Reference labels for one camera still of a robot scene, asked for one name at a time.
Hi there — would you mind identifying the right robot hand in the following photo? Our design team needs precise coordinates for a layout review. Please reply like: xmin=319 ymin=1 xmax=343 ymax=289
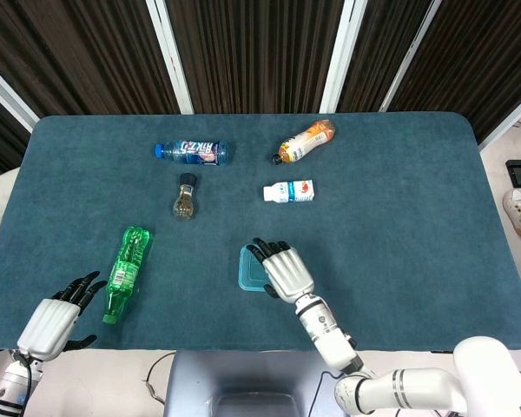
xmin=246 ymin=237 xmax=316 ymax=305

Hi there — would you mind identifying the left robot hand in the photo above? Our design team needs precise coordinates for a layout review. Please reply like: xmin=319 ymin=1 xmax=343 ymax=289
xmin=16 ymin=270 xmax=108 ymax=361

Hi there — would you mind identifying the blue translucent lid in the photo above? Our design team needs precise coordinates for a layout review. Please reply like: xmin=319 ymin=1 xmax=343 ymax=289
xmin=237 ymin=245 xmax=274 ymax=293

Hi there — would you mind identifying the white milk bottle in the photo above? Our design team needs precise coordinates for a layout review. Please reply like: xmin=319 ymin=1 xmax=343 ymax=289
xmin=262 ymin=178 xmax=316 ymax=204

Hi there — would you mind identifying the green plastic bottle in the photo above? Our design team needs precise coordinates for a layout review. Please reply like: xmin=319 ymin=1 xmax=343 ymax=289
xmin=102 ymin=225 xmax=153 ymax=325

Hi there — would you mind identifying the grey robot torso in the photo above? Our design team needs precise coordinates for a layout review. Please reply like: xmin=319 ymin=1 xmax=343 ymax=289
xmin=163 ymin=349 xmax=352 ymax=417

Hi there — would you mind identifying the teal table cloth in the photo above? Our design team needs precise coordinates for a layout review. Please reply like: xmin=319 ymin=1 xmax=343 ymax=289
xmin=0 ymin=111 xmax=521 ymax=352

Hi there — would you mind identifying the glass pepper grinder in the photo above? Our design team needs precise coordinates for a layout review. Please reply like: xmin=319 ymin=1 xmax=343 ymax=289
xmin=170 ymin=172 xmax=198 ymax=221

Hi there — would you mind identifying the orange tea bottle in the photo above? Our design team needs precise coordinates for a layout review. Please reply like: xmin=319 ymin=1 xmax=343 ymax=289
xmin=271 ymin=118 xmax=336 ymax=166

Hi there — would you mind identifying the blue label water bottle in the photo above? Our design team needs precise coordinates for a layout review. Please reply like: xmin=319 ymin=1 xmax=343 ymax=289
xmin=154 ymin=139 xmax=230 ymax=167

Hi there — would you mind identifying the dark slatted partition panel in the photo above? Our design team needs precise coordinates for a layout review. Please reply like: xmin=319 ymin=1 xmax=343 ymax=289
xmin=0 ymin=0 xmax=181 ymax=118
xmin=337 ymin=0 xmax=435 ymax=113
xmin=164 ymin=0 xmax=346 ymax=115
xmin=390 ymin=0 xmax=521 ymax=142
xmin=0 ymin=86 xmax=34 ymax=179

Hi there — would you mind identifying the thin black cable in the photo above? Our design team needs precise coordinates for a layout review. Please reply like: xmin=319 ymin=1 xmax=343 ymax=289
xmin=143 ymin=351 xmax=177 ymax=405

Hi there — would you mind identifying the white partition post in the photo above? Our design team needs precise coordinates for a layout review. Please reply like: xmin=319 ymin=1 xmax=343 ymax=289
xmin=145 ymin=0 xmax=195 ymax=116
xmin=319 ymin=0 xmax=357 ymax=114
xmin=477 ymin=84 xmax=521 ymax=151
xmin=0 ymin=56 xmax=40 ymax=134
xmin=379 ymin=0 xmax=444 ymax=113

